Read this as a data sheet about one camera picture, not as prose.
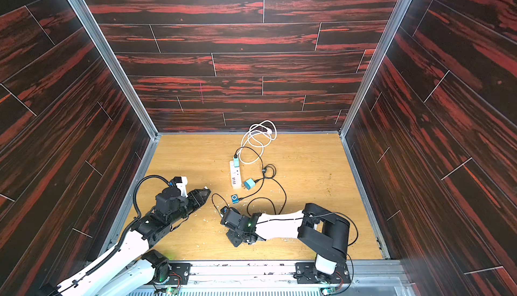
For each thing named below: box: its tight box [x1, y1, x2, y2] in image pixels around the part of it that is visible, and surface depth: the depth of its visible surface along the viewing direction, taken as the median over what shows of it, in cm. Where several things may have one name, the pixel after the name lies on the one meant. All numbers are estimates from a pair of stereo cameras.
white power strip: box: [229, 160, 242, 190], surface depth 100 cm
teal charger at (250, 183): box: [243, 178, 256, 191], surface depth 98 cm
